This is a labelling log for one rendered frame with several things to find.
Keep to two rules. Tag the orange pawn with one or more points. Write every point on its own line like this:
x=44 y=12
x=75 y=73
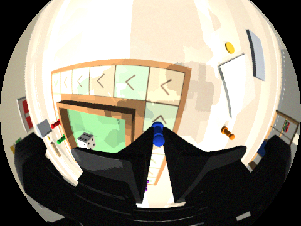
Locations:
x=225 y=131

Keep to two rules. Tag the blue pawn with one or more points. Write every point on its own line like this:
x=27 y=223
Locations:
x=158 y=139

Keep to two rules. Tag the white die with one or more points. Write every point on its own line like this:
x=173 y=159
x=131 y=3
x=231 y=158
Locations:
x=86 y=141

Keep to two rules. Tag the red game pawn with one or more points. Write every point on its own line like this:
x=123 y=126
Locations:
x=55 y=124

